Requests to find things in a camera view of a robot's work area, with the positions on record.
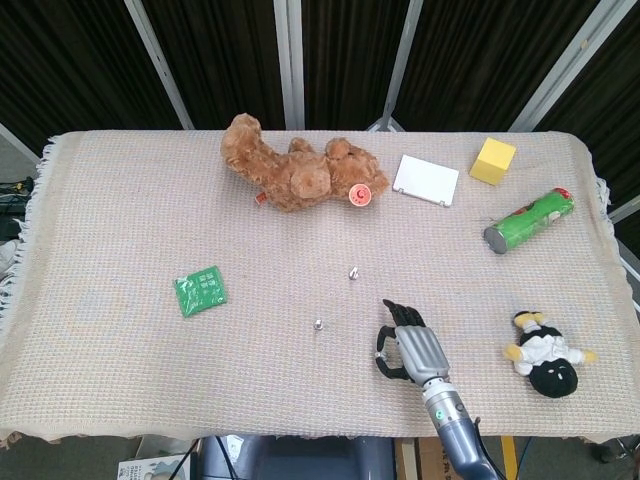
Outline green foil sachet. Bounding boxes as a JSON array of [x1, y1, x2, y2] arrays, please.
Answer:
[[173, 265, 229, 319]]

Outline brown cardboard box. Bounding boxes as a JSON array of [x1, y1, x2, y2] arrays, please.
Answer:
[[394, 437, 451, 480]]

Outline yellow foam cube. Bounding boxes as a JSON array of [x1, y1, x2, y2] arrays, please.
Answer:
[[468, 137, 518, 187]]

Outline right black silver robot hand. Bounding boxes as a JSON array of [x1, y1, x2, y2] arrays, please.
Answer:
[[374, 298, 451, 386]]

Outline brown teddy bear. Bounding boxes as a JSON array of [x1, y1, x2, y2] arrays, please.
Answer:
[[221, 113, 392, 214]]

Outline green chips can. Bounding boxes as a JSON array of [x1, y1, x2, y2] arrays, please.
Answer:
[[482, 187, 576, 256]]

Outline white flat plastic case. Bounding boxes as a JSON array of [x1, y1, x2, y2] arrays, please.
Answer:
[[392, 154, 460, 209]]

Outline black floor cable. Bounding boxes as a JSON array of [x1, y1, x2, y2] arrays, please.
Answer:
[[172, 439, 201, 480]]

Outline black curtain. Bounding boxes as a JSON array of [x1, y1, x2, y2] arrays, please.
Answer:
[[0, 0, 640, 211]]

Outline grey metal frame post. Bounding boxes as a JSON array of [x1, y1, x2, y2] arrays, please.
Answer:
[[272, 0, 306, 130], [607, 194, 640, 224], [123, 0, 195, 130], [509, 0, 629, 132], [0, 122, 41, 166], [367, 0, 425, 132]]

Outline black white plush doll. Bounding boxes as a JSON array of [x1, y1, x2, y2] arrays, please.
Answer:
[[502, 309, 599, 400]]

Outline beige woven tablecloth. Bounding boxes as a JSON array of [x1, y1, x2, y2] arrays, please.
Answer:
[[0, 129, 640, 446]]

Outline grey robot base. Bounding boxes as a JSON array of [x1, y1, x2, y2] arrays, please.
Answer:
[[197, 434, 396, 480]]

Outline printed white booklet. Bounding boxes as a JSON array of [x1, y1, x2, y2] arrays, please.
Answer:
[[117, 452, 194, 480]]

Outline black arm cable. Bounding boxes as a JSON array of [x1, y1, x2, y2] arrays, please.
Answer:
[[469, 417, 501, 480]]

